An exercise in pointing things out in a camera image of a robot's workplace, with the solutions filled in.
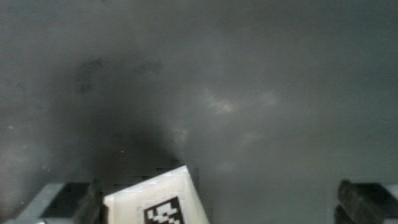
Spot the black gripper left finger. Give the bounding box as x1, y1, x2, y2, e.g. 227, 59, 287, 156
39, 181, 103, 224

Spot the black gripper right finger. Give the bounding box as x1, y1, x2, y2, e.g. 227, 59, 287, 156
334, 180, 398, 224

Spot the white fiducial marker sheet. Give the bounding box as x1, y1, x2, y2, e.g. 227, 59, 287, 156
103, 166, 209, 224

